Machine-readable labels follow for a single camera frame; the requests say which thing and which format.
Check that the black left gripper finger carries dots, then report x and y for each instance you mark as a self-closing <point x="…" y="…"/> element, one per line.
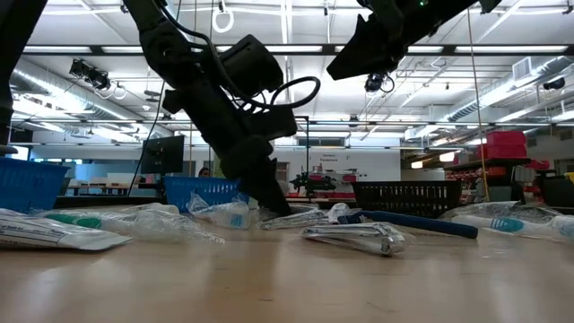
<point x="273" y="188"/>
<point x="251" y="190"/>

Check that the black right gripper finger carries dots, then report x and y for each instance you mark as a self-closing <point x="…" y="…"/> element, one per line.
<point x="363" y="54"/>

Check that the blue toothbrush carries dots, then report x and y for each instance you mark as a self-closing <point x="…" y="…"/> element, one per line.
<point x="224" y="217"/>
<point x="502" y="224"/>

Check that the silver nail clipper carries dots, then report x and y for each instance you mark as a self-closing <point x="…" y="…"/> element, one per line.
<point x="359" y="235"/>
<point x="296" y="220"/>

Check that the dark blue disposable razor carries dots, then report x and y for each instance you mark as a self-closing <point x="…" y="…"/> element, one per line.
<point x="426" y="224"/>

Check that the clear plastic packets pile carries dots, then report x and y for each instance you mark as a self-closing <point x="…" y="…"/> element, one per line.
<point x="76" y="220"/>

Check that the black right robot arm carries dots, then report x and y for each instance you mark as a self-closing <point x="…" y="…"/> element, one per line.
<point x="489" y="4"/>

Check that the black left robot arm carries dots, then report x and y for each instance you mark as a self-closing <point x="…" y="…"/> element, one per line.
<point x="166" y="49"/>

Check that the black background robot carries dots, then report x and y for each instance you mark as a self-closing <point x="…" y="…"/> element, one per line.
<point x="311" y="184"/>

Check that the blue plastic basket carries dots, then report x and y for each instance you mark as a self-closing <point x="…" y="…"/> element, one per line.
<point x="202" y="188"/>
<point x="27" y="184"/>

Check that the person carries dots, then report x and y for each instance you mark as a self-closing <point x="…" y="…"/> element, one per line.
<point x="204" y="172"/>

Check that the black computer monitor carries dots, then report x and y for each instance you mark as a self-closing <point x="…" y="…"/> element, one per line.
<point x="162" y="154"/>

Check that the black plastic basket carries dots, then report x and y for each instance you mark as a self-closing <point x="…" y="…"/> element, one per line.
<point x="403" y="197"/>

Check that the red storage bin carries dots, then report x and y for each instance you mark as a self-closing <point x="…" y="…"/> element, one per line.
<point x="506" y="137"/>
<point x="502" y="151"/>

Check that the black ceiling spotlight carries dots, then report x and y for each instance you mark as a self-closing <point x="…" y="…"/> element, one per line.
<point x="89" y="74"/>

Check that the dark storage shelf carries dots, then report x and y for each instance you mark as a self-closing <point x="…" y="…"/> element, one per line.
<point x="489" y="163"/>

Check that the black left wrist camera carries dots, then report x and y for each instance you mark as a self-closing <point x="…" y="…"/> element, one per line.
<point x="253" y="67"/>

